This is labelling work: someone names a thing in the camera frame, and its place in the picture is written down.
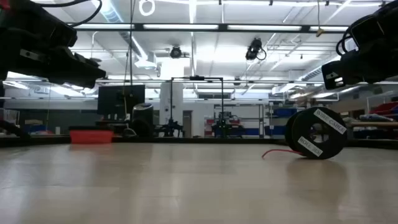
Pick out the hanging cord with yellow plug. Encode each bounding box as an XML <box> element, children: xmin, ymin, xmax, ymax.
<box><xmin>315</xmin><ymin>0</ymin><xmax>326</xmax><ymax>38</ymax></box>

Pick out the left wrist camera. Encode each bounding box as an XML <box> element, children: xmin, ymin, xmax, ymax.
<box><xmin>0</xmin><ymin>0</ymin><xmax>78</xmax><ymax>48</ymax></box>

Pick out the thin hanging cord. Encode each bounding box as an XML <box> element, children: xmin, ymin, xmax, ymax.
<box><xmin>123</xmin><ymin>0</ymin><xmax>134</xmax><ymax>130</ymax></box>

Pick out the black aluminium table frame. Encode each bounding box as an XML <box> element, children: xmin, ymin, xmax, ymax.
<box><xmin>0</xmin><ymin>119</ymin><xmax>398</xmax><ymax>151</ymax></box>

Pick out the red plastic bin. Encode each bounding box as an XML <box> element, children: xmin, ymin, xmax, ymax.
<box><xmin>68</xmin><ymin>129</ymin><xmax>115</xmax><ymax>145</ymax></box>

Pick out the black monitor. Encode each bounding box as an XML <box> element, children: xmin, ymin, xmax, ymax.
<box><xmin>97</xmin><ymin>84</ymin><xmax>146</xmax><ymax>116</ymax></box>

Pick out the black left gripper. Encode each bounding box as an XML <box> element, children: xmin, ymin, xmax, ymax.
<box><xmin>0</xmin><ymin>27</ymin><xmax>107</xmax><ymax>90</ymax></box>

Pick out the thin red wire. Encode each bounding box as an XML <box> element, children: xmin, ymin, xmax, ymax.
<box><xmin>261</xmin><ymin>148</ymin><xmax>305</xmax><ymax>159</ymax></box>

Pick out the blue storage bin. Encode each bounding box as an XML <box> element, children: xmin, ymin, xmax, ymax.
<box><xmin>264</xmin><ymin>124</ymin><xmax>290</xmax><ymax>136</ymax></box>
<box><xmin>273</xmin><ymin>108</ymin><xmax>298</xmax><ymax>118</ymax></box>

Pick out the black ceiling camera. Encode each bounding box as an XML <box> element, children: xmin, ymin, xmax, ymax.
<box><xmin>169</xmin><ymin>45</ymin><xmax>183</xmax><ymax>59</ymax></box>
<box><xmin>245</xmin><ymin>37</ymin><xmax>267</xmax><ymax>62</ymax></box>

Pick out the wooden workbench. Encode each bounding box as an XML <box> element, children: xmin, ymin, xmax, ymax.
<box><xmin>348</xmin><ymin>121</ymin><xmax>398</xmax><ymax>129</ymax></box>

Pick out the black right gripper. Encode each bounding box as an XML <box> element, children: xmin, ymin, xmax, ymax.
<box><xmin>322</xmin><ymin>46</ymin><xmax>398</xmax><ymax>91</ymax></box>

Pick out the black overhead frame beam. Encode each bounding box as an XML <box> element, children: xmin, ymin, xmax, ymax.
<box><xmin>67</xmin><ymin>22</ymin><xmax>351</xmax><ymax>34</ymax></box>

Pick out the metal shelving rack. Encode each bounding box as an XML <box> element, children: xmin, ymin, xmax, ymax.
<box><xmin>213</xmin><ymin>103</ymin><xmax>266</xmax><ymax>138</ymax></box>

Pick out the white cable loop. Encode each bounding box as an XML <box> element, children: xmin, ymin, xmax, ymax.
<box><xmin>138</xmin><ymin>0</ymin><xmax>156</xmax><ymax>17</ymax></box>

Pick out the black left wrist camera cable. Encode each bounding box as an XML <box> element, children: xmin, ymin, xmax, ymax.
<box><xmin>39</xmin><ymin>0</ymin><xmax>104</xmax><ymax>28</ymax></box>

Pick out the black wire spool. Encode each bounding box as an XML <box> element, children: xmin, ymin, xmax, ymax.
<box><xmin>284</xmin><ymin>106</ymin><xmax>349</xmax><ymax>161</ymax></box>

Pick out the distant black station frame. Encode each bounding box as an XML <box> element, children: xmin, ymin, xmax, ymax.
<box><xmin>169</xmin><ymin>75</ymin><xmax>225</xmax><ymax>138</ymax></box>

